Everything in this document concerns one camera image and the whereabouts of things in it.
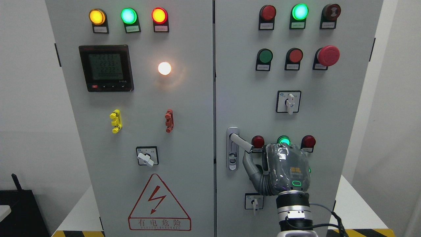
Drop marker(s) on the lower white selector switch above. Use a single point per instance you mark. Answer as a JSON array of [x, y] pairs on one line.
[[254, 202]]

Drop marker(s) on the green indicator light top left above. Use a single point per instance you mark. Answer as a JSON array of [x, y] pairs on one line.
[[130, 20]]

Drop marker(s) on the right grey cabinet door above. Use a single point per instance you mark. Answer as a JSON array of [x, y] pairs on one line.
[[246, 98]]

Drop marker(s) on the red indicator light top right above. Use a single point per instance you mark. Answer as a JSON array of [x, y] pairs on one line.
[[267, 16]]

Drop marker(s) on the yellow terminal clip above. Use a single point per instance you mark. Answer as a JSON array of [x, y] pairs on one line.
[[116, 121]]

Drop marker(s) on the yellow indicator light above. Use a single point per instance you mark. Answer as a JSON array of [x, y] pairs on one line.
[[99, 22]]

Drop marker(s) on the red terminal clip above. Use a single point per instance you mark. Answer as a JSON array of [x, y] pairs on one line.
[[169, 120]]

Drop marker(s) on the black digital power meter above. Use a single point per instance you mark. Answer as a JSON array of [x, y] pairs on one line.
[[107, 68]]

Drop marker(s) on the red emergency stop button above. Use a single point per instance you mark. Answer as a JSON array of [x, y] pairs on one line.
[[325, 57]]

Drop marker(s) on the red lit indicator light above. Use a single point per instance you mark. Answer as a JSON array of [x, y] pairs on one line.
[[160, 20]]

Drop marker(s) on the dark red buzzer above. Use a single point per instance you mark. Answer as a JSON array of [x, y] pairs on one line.
[[330, 14]]

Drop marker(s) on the upper right white selector switch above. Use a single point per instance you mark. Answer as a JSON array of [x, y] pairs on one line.
[[288, 102]]

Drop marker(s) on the red triangle warning sticker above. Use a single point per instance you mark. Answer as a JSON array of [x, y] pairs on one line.
[[158, 209]]

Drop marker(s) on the green lit light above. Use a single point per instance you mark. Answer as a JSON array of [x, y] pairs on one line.
[[298, 16], [283, 139]]

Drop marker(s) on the green lit light top right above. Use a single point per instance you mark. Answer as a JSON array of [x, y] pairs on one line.
[[298, 16]]

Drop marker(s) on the left door white selector switch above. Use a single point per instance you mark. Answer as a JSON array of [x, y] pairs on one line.
[[147, 156]]

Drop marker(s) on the left grey cabinet door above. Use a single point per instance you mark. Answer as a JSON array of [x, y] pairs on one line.
[[186, 153]]

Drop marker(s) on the white lit indicator light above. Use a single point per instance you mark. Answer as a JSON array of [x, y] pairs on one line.
[[164, 68]]

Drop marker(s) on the dark red light middle left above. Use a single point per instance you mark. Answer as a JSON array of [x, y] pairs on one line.
[[258, 143]]

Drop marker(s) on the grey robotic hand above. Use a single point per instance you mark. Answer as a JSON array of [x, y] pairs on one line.
[[288, 168]]

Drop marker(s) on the dark red light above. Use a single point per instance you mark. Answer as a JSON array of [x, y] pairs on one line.
[[258, 143], [308, 143]]

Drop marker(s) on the red push button upper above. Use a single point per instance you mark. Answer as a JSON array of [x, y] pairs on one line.
[[293, 59]]

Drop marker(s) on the black box at left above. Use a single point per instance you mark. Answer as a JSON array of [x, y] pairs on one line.
[[25, 219]]

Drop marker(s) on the grey cabinet door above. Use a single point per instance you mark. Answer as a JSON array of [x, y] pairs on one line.
[[246, 98], [186, 153]]

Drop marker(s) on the dark red light middle right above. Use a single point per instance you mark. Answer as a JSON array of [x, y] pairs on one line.
[[308, 143]]

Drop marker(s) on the silver door handle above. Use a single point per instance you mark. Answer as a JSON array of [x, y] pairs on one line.
[[234, 142]]

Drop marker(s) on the green push button upper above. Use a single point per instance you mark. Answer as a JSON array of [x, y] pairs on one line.
[[264, 59]]

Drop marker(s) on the green lit light middle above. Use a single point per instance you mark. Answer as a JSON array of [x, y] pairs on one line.
[[283, 139]]

